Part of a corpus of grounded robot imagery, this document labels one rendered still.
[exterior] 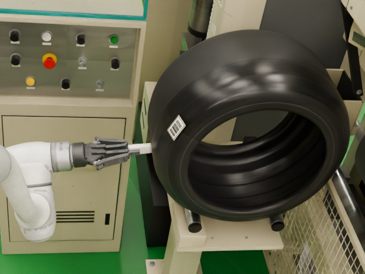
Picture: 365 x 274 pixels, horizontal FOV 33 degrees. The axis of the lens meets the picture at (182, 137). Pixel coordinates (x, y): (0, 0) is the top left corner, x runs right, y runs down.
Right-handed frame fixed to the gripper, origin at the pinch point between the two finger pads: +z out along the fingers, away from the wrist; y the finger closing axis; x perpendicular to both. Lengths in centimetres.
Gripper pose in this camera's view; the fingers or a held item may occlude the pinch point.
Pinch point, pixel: (139, 149)
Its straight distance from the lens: 185.1
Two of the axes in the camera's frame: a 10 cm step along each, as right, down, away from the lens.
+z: 9.9, -0.9, 1.0
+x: 0.0, 7.5, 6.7
